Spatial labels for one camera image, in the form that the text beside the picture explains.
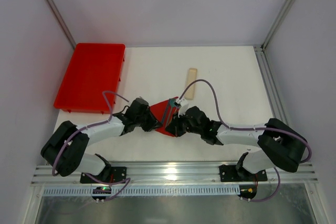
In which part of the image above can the teal spoon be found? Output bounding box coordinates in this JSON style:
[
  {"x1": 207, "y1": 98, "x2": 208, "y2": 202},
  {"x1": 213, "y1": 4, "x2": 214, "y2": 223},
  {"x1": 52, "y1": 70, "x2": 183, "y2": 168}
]
[{"x1": 168, "y1": 98, "x2": 180, "y2": 109}]

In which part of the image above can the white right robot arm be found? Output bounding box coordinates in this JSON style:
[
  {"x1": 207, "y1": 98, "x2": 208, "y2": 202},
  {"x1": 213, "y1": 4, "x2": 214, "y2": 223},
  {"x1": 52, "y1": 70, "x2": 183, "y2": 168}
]
[{"x1": 165, "y1": 106, "x2": 307, "y2": 181}]

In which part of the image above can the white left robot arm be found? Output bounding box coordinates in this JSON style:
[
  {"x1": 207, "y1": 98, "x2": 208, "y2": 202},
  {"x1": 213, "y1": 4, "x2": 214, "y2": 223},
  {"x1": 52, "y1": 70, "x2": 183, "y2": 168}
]
[{"x1": 40, "y1": 98, "x2": 162, "y2": 184}]

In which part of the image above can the beige utensil holder tray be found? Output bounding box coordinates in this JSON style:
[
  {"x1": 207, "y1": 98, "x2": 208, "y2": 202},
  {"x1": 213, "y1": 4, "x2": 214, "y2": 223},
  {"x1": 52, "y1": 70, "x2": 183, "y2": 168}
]
[{"x1": 183, "y1": 67, "x2": 198, "y2": 101}]

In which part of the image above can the red plastic tray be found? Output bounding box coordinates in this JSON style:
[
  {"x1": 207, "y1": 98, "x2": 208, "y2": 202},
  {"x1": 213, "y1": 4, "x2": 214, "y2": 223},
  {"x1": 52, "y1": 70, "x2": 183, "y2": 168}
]
[{"x1": 54, "y1": 43, "x2": 125, "y2": 114}]

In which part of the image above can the left black controller board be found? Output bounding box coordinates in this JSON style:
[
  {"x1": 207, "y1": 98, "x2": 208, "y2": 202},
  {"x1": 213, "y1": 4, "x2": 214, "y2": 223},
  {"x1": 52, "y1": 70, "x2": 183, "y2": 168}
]
[{"x1": 91, "y1": 186, "x2": 111, "y2": 202}]

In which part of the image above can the black controller board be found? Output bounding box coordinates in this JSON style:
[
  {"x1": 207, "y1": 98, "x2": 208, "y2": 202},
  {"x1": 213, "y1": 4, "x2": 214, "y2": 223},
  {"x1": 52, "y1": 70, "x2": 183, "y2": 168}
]
[
  {"x1": 238, "y1": 185, "x2": 257, "y2": 201},
  {"x1": 91, "y1": 186, "x2": 111, "y2": 202}
]

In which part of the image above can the right black controller board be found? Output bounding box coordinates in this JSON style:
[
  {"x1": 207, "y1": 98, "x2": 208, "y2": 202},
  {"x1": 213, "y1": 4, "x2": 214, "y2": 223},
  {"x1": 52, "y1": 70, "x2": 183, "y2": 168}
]
[{"x1": 238, "y1": 185, "x2": 257, "y2": 201}]

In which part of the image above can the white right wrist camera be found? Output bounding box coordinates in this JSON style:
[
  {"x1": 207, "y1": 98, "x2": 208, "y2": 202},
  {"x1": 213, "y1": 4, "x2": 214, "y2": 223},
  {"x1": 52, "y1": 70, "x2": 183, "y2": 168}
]
[{"x1": 174, "y1": 98, "x2": 189, "y2": 116}]

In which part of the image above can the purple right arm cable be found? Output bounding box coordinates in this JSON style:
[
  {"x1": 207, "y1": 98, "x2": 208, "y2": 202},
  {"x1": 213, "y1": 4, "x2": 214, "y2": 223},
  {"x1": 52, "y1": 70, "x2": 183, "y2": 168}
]
[{"x1": 178, "y1": 79, "x2": 313, "y2": 202}]

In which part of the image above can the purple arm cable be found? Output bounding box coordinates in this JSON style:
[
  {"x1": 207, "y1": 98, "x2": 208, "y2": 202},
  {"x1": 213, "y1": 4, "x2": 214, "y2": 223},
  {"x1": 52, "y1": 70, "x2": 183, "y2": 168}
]
[
  {"x1": 51, "y1": 91, "x2": 131, "y2": 209},
  {"x1": 178, "y1": 79, "x2": 313, "y2": 202}
]

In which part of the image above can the aluminium front rail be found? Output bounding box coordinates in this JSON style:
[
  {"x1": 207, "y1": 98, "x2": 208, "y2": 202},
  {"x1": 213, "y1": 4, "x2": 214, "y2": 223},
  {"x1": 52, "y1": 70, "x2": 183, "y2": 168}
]
[{"x1": 31, "y1": 161, "x2": 318, "y2": 186}]

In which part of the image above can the aluminium rail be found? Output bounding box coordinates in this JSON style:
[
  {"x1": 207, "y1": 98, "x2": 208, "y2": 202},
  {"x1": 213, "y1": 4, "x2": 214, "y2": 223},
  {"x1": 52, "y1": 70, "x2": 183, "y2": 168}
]
[
  {"x1": 31, "y1": 161, "x2": 318, "y2": 186},
  {"x1": 253, "y1": 45, "x2": 301, "y2": 162}
]

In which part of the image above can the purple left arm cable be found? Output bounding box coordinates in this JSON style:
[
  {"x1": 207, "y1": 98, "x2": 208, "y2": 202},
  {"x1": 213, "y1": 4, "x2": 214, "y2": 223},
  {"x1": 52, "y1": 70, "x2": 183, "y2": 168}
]
[{"x1": 51, "y1": 91, "x2": 131, "y2": 209}]

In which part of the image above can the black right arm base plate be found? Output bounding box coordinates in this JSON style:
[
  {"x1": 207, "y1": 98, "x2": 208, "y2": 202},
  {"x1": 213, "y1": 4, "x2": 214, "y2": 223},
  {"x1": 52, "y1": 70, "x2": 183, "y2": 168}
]
[{"x1": 219, "y1": 165, "x2": 268, "y2": 182}]

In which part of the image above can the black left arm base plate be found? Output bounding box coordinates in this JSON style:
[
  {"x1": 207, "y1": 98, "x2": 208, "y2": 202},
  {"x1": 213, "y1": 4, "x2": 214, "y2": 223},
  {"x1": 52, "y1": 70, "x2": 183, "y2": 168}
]
[{"x1": 80, "y1": 166, "x2": 127, "y2": 185}]

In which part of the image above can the white slotted cable duct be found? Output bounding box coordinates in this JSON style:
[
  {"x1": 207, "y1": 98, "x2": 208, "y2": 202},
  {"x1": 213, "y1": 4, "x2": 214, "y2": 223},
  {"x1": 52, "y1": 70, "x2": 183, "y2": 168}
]
[{"x1": 42, "y1": 185, "x2": 239, "y2": 197}]

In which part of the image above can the aluminium right side rail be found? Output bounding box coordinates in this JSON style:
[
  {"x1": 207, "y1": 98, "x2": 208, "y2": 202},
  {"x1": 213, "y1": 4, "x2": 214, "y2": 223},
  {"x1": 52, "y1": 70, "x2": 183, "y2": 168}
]
[{"x1": 253, "y1": 45, "x2": 301, "y2": 162}]

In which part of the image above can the left aluminium corner post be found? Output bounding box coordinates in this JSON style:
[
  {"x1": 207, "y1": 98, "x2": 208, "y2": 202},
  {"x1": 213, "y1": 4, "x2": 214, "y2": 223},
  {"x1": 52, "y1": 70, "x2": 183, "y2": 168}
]
[{"x1": 45, "y1": 0, "x2": 76, "y2": 49}]

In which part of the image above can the aluminium corner post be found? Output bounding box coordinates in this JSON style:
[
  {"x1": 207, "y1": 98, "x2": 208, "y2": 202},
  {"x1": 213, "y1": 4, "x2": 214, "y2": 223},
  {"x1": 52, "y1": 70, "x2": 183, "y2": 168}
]
[
  {"x1": 45, "y1": 0, "x2": 76, "y2": 49},
  {"x1": 261, "y1": 0, "x2": 296, "y2": 51}
]

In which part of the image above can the right aluminium corner post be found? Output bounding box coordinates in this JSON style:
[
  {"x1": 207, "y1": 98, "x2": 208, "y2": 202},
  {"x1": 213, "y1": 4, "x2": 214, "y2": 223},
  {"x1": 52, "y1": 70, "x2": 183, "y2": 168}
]
[{"x1": 261, "y1": 0, "x2": 296, "y2": 51}]

